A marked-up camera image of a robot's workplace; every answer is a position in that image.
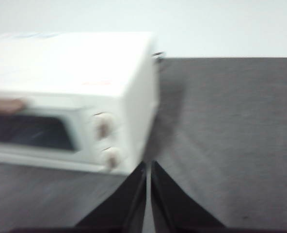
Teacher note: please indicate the cream oven knob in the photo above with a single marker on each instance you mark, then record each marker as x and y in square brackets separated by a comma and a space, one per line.
[112, 159]
[103, 127]

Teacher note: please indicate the cream Toshiba toaster oven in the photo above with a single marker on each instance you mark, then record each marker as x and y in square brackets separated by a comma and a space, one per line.
[85, 63]

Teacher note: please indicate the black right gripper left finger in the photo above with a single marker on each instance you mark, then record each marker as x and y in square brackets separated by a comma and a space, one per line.
[124, 206]

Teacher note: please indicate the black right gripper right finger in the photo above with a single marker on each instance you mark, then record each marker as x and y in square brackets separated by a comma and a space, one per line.
[172, 206]

